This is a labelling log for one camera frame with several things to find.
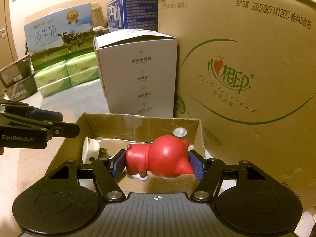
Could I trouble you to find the green pasture milk box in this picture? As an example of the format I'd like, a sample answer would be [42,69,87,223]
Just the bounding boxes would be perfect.
[24,3,94,71]

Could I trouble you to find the green tissue pack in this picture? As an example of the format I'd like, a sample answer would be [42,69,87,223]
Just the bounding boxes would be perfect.
[34,52,99,97]

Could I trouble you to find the wooden door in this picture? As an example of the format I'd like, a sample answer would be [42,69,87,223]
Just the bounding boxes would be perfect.
[0,0,18,69]

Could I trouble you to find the upper black food tray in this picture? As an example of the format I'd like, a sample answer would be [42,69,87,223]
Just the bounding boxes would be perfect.
[1,55,32,88]

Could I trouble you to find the small brown cardboard box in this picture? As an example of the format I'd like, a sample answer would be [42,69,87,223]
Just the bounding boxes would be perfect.
[91,2,107,27]

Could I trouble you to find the lower black food tray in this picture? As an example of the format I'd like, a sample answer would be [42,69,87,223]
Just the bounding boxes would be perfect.
[3,72,38,102]

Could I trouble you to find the white humidifier box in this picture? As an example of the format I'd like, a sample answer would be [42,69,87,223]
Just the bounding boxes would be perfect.
[94,29,177,118]

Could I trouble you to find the large brown cardboard box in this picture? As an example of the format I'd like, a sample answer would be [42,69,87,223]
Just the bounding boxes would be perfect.
[159,0,315,214]

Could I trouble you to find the blue milk carton box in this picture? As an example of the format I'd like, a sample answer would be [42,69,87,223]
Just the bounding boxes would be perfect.
[106,0,158,32]

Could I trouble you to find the white plug adapter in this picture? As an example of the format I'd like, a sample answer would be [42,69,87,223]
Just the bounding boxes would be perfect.
[82,137,107,164]

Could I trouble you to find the red cat figurine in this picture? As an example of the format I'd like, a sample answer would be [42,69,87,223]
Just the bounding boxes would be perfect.
[125,135,194,181]

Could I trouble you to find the open shallow cardboard box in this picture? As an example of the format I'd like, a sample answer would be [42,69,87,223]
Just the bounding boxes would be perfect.
[47,113,205,195]

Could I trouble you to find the black food tray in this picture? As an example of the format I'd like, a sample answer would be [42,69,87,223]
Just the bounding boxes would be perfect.
[1,55,32,88]
[3,72,38,102]

